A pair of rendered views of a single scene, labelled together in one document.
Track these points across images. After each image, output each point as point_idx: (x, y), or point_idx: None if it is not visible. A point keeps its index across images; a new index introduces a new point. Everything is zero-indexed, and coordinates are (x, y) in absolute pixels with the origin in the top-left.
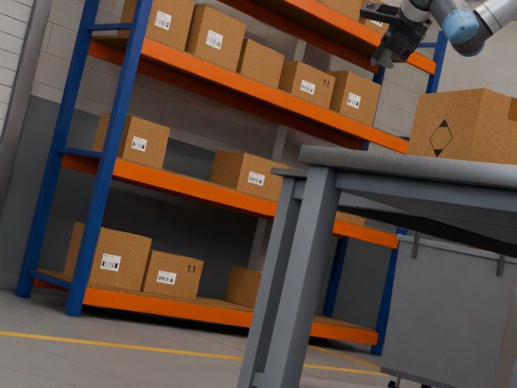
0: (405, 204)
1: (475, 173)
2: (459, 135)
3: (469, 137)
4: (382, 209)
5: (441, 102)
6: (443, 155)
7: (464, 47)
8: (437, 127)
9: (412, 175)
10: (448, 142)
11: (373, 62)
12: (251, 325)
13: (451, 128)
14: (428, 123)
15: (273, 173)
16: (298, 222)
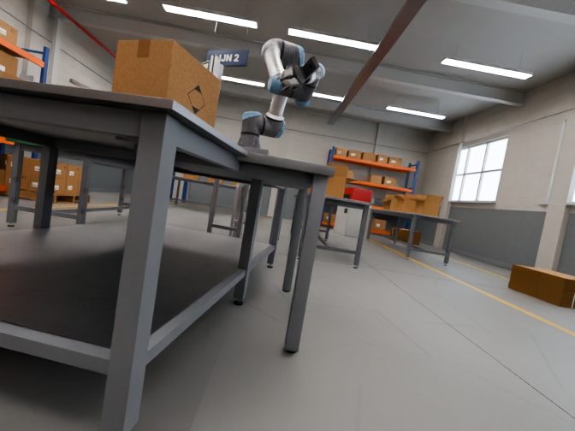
0: (284, 180)
1: None
2: (209, 106)
3: (214, 111)
4: (229, 167)
5: (195, 67)
6: (199, 115)
7: (283, 96)
8: (193, 88)
9: None
10: (202, 106)
11: (288, 85)
12: (141, 313)
13: (203, 97)
14: (186, 79)
15: (176, 111)
16: (323, 207)
